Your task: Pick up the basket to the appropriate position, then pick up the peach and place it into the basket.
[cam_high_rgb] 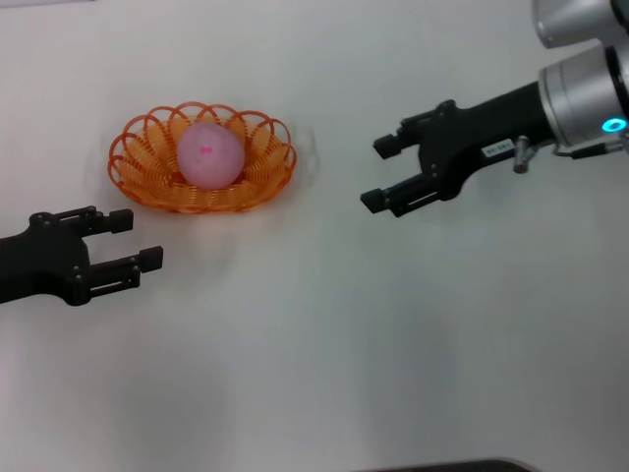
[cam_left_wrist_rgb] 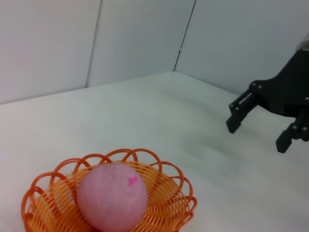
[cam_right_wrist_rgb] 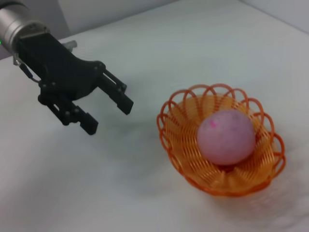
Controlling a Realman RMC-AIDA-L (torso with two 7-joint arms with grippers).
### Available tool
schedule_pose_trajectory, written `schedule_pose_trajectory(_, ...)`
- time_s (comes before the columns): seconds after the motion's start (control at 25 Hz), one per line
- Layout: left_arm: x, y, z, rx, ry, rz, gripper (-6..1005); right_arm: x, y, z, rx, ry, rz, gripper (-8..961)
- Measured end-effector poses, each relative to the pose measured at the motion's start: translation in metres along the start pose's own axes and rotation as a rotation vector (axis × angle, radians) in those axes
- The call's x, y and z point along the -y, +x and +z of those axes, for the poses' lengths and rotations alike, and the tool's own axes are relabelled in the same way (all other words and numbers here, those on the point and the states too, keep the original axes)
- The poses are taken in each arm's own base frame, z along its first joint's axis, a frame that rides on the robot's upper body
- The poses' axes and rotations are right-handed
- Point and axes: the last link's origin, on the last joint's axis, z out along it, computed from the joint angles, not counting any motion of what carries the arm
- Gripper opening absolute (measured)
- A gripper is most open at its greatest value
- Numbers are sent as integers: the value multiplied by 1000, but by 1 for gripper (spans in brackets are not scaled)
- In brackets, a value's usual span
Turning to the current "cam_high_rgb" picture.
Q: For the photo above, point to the dark rounded robot base edge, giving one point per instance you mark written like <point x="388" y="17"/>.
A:
<point x="457" y="466"/>

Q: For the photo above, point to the pink peach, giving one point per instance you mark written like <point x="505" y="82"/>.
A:
<point x="210" y="155"/>

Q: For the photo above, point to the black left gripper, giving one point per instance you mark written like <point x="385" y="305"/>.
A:
<point x="44" y="265"/>

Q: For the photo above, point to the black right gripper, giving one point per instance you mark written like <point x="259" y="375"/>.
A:
<point x="467" y="137"/>

